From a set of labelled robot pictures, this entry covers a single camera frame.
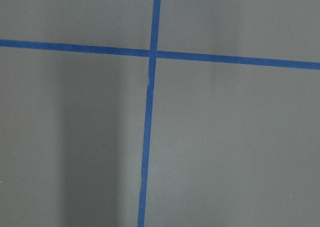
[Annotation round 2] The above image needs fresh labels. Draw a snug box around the brown paper table cover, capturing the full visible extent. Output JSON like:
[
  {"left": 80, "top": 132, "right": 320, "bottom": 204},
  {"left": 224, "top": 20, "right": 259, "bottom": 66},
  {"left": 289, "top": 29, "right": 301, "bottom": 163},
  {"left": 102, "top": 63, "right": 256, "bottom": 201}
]
[{"left": 0, "top": 0, "right": 320, "bottom": 227}]

